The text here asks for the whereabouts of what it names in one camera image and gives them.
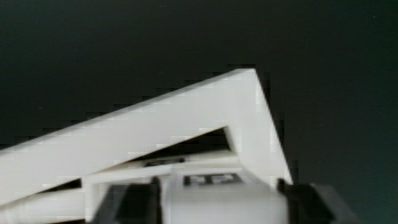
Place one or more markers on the white chair leg with tag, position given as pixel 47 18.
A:
pixel 221 196

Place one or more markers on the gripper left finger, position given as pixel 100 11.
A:
pixel 132 204

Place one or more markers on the white frame wall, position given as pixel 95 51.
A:
pixel 219 104

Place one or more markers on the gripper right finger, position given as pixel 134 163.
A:
pixel 317 206

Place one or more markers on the white chair seat part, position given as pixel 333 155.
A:
pixel 70 205

